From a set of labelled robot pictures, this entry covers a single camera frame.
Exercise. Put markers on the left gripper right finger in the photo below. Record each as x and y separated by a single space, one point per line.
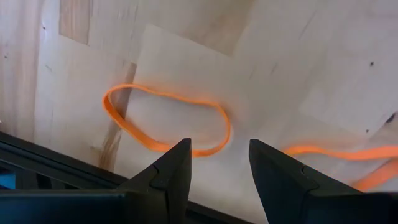
280 193

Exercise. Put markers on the orange rubber band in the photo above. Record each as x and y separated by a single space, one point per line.
342 154
155 146

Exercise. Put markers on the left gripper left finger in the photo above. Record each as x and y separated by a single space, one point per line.
174 180

